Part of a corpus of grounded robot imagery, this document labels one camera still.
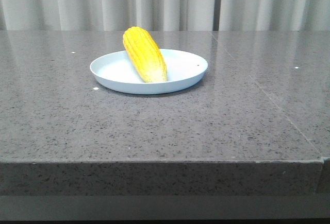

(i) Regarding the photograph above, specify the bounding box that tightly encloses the yellow corn cob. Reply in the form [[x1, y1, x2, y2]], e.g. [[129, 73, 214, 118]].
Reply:
[[123, 26, 167, 83]]

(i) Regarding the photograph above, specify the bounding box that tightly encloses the light blue round plate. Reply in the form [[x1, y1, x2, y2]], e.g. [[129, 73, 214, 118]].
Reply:
[[90, 49, 208, 95]]

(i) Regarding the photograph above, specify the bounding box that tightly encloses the grey pleated curtain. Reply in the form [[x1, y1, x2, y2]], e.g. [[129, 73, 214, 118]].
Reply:
[[1, 0, 329, 31]]

